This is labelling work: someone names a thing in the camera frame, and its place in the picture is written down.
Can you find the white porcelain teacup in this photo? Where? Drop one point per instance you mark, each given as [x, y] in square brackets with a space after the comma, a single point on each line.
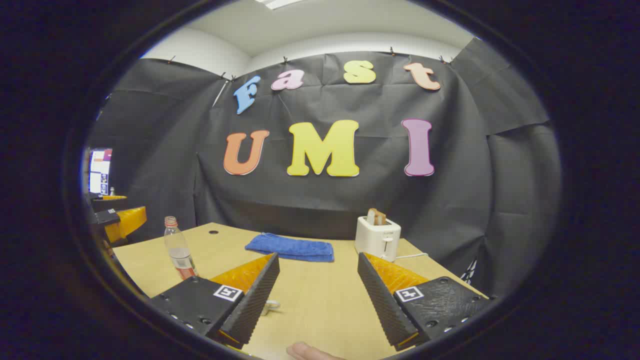
[272, 304]

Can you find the computer monitor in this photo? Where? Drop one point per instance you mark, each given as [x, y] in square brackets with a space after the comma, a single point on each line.
[100, 172]

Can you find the pale toast slice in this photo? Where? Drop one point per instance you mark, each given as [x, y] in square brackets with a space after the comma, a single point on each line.
[371, 216]

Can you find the black backdrop cloth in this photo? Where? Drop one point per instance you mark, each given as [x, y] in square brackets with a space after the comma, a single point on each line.
[350, 205]

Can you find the white toaster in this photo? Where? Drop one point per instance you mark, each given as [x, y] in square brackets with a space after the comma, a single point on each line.
[377, 237]

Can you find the brown toast slice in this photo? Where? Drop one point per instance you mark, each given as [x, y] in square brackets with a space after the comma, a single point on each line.
[381, 218]

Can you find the black white checkered board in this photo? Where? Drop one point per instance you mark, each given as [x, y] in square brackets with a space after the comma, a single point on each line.
[469, 272]

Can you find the clear plastic water bottle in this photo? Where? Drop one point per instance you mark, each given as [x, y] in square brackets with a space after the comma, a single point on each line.
[179, 252]

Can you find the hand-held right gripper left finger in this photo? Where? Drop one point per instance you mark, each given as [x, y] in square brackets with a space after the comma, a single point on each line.
[255, 300]

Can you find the blue folded towel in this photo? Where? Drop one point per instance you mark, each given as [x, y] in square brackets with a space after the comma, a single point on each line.
[292, 248]

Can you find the ceiling light panel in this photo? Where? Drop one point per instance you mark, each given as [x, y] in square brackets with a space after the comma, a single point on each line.
[277, 3]

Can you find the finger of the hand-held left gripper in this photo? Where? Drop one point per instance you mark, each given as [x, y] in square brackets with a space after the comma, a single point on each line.
[110, 202]
[125, 222]

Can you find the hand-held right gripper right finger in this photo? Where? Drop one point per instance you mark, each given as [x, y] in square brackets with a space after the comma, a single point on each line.
[382, 305]

